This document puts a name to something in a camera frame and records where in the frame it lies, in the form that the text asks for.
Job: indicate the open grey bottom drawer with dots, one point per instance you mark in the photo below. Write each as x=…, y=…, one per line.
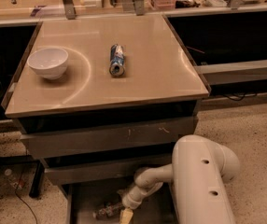
x=86, y=198

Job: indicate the plastic bottle on floor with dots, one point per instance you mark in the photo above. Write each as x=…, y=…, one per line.
x=14, y=178

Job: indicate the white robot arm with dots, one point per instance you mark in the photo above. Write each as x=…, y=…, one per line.
x=197, y=174

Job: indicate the clear plastic water bottle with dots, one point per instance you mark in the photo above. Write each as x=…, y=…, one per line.
x=108, y=210

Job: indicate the white ceramic bowl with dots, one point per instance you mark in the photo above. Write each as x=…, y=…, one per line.
x=49, y=63

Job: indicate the grey side shelf rail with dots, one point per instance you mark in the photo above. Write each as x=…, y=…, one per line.
x=226, y=73

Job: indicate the grey top drawer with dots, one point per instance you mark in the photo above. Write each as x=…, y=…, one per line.
x=110, y=137

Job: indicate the grey middle drawer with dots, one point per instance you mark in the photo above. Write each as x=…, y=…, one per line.
x=101, y=170

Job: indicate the grey metal post left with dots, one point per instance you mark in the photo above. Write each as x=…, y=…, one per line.
x=69, y=9

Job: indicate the grey drawer cabinet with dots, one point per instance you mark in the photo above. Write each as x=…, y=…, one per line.
x=159, y=82

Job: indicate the black table leg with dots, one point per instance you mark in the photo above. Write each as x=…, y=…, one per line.
x=37, y=181

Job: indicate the blue soda can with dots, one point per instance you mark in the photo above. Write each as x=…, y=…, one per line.
x=117, y=60

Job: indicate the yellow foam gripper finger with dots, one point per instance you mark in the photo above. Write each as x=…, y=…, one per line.
x=126, y=216

